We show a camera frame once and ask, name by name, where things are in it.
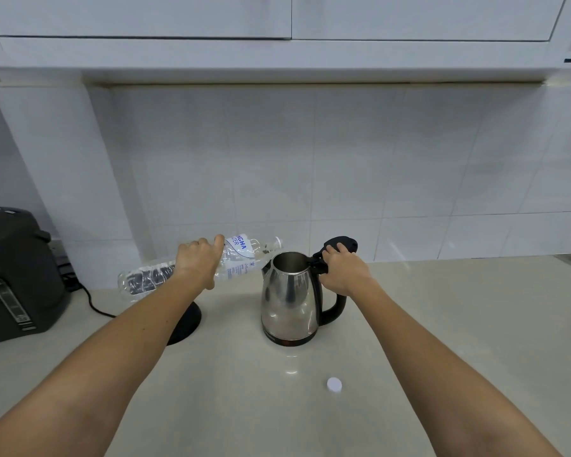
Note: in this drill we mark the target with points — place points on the person's left hand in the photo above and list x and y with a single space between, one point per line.
195 261

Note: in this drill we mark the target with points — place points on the person's right hand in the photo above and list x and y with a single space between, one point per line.
345 273

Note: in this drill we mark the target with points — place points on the person's right thumb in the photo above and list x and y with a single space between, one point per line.
333 249

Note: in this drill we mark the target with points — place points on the person's left thumb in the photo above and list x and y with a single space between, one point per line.
211 282

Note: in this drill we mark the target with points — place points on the clear plastic water bottle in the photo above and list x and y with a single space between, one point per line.
238 261

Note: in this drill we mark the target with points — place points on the stainless steel electric kettle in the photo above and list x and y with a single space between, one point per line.
288 299

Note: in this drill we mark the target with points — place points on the person's left forearm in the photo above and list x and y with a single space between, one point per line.
100 356

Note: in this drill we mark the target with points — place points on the person's right forearm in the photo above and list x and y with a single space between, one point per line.
447 366

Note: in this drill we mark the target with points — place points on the black round kettle base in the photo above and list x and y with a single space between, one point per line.
188 323

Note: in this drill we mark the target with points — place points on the white bottle cap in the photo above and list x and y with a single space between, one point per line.
334 384

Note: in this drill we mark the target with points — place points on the black electric thermo pot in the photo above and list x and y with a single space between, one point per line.
16 280

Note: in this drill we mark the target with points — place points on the wide white cabinet door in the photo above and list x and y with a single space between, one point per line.
138 14

